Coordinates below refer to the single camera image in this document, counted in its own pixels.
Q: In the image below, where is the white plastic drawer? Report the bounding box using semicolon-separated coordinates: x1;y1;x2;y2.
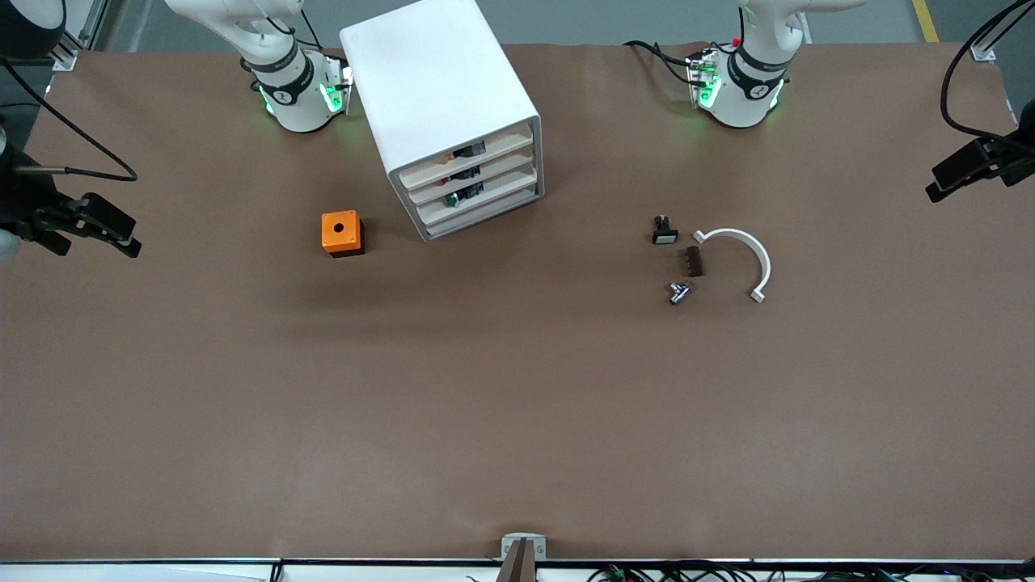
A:
407;149;538;208
414;168;540;226
421;186;543;241
399;128;536;192

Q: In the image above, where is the white drawer cabinet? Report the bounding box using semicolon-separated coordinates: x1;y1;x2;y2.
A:
339;0;545;243

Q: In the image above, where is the aluminium frame profile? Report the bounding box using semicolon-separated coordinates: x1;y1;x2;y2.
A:
50;0;111;73

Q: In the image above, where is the white curved plastic bracket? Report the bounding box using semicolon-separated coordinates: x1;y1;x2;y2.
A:
693;228;772;304

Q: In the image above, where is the orange button enclosure box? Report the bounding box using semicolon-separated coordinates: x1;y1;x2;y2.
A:
321;210;365;259

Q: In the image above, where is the black arm base cable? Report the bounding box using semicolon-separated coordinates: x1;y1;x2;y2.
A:
622;39;698;85

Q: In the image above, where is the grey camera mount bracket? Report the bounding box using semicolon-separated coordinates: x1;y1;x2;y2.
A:
501;533;547;582

